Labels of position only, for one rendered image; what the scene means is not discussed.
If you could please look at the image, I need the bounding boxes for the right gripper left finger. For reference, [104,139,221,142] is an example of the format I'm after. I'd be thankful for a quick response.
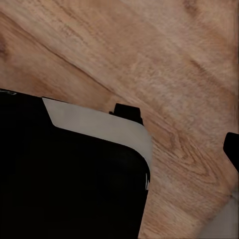
[0,132,26,192]

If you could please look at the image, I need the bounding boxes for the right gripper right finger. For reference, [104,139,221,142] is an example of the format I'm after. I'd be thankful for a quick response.
[223,132,239,172]

